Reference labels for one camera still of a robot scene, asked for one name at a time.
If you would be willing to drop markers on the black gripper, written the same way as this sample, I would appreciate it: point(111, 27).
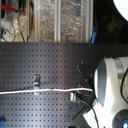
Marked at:
point(83, 96)

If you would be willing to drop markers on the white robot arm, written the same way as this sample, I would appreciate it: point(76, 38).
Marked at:
point(108, 108)

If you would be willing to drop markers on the black perforated board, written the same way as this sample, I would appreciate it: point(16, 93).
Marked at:
point(57, 65)

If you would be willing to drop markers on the blue object bottom left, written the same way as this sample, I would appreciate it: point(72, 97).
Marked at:
point(2, 121)

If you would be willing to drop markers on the right clear plastic bin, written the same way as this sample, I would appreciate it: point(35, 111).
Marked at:
point(73, 20)

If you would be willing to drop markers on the clear plastic bin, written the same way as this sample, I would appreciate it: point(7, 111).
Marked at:
point(44, 11)
point(73, 20)

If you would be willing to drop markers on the left clear plastic bin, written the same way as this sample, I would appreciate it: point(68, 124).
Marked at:
point(44, 11)

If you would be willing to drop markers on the white lamp shade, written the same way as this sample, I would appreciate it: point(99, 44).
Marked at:
point(122, 7)

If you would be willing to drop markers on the metal cable clip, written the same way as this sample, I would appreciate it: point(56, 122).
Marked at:
point(36, 84)

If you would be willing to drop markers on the blue clamp handle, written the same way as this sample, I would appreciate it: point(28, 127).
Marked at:
point(94, 34)

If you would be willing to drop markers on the red handled tool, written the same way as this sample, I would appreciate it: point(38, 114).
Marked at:
point(11, 9)

